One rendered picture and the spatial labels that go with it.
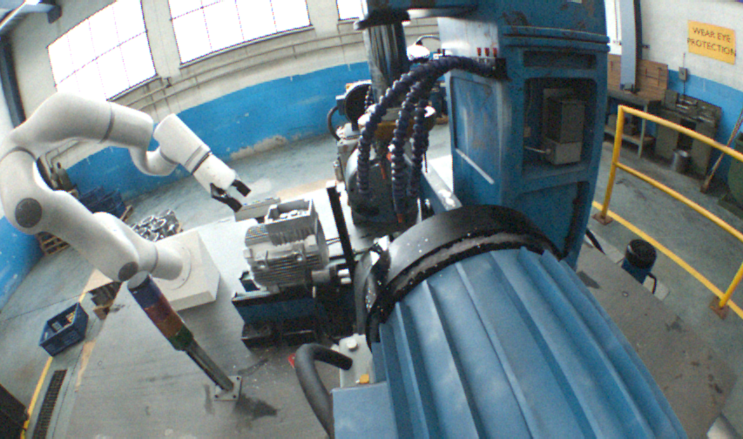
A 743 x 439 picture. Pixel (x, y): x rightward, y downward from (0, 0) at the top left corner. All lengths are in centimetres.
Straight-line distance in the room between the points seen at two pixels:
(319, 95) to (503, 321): 613
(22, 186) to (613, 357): 73
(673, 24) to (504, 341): 560
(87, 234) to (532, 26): 103
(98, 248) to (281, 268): 49
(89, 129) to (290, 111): 570
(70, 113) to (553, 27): 89
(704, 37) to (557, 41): 492
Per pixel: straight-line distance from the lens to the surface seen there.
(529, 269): 19
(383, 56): 64
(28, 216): 64
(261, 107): 621
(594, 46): 72
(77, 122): 65
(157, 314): 67
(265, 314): 95
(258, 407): 84
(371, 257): 55
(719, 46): 543
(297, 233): 76
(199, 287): 119
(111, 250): 86
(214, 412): 90
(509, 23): 59
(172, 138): 84
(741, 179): 438
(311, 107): 623
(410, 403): 18
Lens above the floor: 148
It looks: 31 degrees down
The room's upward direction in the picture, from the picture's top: 11 degrees counter-clockwise
